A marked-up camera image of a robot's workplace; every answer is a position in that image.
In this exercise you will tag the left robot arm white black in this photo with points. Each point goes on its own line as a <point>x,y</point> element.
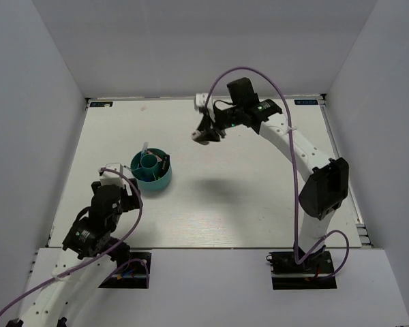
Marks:
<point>89,256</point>

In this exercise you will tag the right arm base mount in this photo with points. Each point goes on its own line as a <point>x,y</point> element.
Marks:
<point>313,274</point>

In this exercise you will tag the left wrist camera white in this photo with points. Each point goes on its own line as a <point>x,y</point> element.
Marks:
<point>112,174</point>

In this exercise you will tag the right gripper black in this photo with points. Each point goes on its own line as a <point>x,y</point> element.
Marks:
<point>209,128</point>

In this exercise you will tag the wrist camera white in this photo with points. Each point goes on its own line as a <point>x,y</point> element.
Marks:
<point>203,103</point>
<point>112,174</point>

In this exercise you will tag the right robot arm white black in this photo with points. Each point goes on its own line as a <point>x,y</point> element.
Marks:
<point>325,179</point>

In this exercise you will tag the teal round divided organizer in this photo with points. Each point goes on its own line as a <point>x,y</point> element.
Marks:
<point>149,168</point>

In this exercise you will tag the left corner label sticker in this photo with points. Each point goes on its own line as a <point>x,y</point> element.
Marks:
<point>100,104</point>

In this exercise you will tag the yellow cap black highlighter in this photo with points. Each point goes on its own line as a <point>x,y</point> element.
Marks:
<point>165,165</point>

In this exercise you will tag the right corner label sticker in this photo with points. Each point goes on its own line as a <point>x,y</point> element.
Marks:
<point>306,102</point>

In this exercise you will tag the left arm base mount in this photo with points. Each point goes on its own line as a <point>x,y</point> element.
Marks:
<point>133,276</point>

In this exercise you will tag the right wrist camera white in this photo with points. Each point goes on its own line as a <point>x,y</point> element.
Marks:
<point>203,103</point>

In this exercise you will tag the pink white mini stapler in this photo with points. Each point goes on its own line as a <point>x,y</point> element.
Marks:
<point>196,135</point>

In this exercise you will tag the blue gel pen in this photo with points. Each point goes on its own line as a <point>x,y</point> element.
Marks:
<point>144,149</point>

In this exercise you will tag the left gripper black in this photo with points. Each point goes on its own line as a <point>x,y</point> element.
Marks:
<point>131,201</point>

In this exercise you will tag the corner label sticker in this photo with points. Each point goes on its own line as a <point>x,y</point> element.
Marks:
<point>306,102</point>
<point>100,104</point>

